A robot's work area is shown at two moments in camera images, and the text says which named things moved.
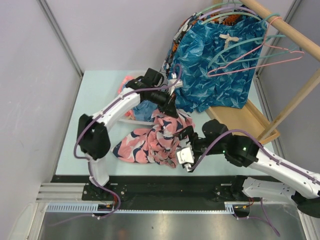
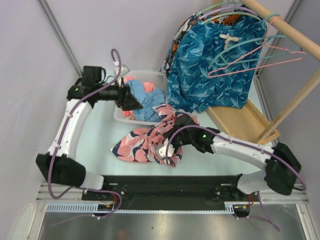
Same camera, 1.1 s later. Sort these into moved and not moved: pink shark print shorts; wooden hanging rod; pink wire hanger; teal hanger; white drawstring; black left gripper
Moved: black left gripper; pink wire hanger
Not moved: white drawstring; wooden hanging rod; pink shark print shorts; teal hanger
